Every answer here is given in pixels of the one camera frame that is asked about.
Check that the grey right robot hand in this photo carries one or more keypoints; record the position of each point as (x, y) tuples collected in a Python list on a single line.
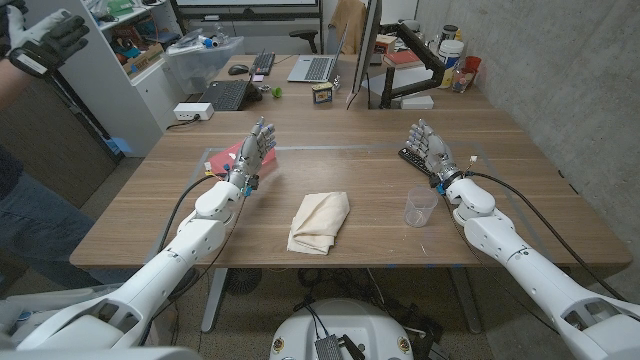
[(435, 150)]

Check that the person's black white gloved hand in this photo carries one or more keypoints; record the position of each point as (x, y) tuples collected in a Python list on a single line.
[(45, 40)]

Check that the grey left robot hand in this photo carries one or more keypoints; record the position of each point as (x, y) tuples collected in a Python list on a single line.
[(250, 152)]

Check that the person's bare forearm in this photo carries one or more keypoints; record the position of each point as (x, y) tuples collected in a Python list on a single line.
[(10, 82)]

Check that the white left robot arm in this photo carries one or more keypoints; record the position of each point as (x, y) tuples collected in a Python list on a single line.
[(165, 265)]

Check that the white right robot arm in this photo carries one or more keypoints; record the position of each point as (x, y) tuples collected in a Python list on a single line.
[(525, 270)]

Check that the black TV remote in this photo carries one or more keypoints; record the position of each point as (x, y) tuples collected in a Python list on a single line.
[(412, 159)]

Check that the clear plastic cup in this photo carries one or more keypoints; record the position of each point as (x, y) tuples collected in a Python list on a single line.
[(420, 210)]

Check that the small green cup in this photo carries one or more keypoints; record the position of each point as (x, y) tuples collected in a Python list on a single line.
[(276, 92)]

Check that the red cup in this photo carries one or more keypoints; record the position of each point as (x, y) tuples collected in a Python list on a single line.
[(472, 64)]

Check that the beige folded cheesecloth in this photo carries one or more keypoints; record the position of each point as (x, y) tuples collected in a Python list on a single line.
[(317, 222)]

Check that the red plastic box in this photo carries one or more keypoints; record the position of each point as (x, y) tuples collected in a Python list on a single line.
[(225, 157)]

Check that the flat white box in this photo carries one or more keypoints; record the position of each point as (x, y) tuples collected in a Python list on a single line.
[(417, 102)]

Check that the large black keyboard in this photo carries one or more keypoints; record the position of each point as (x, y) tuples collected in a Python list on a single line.
[(227, 95)]

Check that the white power strip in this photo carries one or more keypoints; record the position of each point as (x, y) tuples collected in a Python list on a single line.
[(192, 111)]

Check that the clear glass jar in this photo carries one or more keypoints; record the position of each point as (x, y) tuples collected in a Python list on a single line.
[(462, 81)]

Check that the pink sticky note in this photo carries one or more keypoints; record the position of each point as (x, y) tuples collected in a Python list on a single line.
[(257, 78)]

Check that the black computer mouse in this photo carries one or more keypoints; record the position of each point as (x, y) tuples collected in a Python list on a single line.
[(238, 70)]

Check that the small black keyboard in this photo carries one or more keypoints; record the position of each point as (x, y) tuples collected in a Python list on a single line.
[(262, 63)]

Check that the small blue yellow tin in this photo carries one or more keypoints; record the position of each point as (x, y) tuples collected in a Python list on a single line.
[(322, 93)]

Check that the white plastic tub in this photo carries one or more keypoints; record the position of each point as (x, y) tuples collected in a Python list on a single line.
[(450, 55)]

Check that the red book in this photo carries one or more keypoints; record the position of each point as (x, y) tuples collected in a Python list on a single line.
[(402, 59)]

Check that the cardboard box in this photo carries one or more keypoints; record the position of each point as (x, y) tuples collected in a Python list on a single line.
[(143, 59)]

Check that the clear plastic storage bin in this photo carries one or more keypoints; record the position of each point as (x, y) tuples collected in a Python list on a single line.
[(200, 65)]

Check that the white shelf cabinet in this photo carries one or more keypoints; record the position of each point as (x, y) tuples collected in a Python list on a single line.
[(125, 105)]

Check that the silver laptop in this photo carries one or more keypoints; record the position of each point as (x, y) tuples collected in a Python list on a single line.
[(315, 69)]

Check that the small orange box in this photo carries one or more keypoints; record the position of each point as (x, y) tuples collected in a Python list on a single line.
[(385, 44)]

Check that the dark lidded jar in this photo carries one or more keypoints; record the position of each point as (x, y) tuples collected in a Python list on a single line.
[(448, 32)]

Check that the flat computer monitor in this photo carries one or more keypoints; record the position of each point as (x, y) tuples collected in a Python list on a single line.
[(367, 45)]

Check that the black round fan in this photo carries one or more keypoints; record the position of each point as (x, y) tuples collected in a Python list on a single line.
[(243, 280)]

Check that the black office chair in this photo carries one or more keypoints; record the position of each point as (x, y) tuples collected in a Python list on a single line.
[(305, 36)]

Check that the black framed whiteboard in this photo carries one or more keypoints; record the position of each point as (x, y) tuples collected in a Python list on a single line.
[(247, 12)]

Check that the grey table leg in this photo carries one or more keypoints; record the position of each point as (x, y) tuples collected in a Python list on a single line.
[(465, 300), (215, 300)]

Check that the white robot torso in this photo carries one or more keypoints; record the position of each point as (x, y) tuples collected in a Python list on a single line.
[(345, 320)]

